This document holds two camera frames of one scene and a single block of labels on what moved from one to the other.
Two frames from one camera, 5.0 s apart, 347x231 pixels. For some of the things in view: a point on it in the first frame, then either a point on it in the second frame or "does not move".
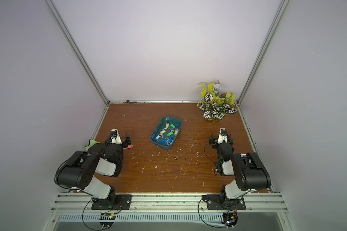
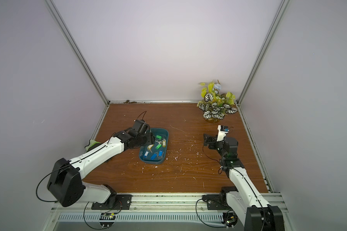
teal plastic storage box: [166, 131] to [156, 153]
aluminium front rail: [256, 202] does not move
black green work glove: [94, 146] does not move
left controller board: [107, 219] does not move
